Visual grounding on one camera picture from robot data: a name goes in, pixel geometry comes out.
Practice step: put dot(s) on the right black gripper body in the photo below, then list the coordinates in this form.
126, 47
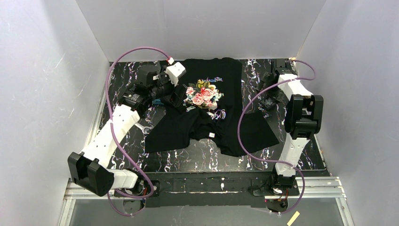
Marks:
269, 101

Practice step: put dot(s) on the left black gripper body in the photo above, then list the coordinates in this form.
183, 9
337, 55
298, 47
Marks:
179, 94

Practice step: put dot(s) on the black printed t-shirt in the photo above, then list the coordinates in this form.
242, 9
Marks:
213, 104

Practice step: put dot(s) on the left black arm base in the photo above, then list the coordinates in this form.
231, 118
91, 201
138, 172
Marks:
142, 187

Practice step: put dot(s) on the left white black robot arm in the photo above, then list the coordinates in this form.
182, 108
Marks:
88, 168

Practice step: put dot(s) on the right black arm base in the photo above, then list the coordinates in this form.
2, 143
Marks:
274, 186

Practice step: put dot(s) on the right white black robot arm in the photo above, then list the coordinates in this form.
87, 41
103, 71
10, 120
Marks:
302, 120

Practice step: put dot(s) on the black marble pattern mat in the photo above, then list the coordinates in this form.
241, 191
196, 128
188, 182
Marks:
204, 155

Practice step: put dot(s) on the blue black box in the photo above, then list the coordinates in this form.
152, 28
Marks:
157, 102

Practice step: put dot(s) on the silver wrench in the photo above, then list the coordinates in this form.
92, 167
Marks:
144, 129

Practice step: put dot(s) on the beige tape strip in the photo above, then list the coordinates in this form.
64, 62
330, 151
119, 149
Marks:
293, 218

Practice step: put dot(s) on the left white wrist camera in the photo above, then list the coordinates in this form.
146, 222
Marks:
174, 70

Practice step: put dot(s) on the aluminium rail frame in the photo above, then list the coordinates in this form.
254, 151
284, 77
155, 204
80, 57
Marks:
228, 188

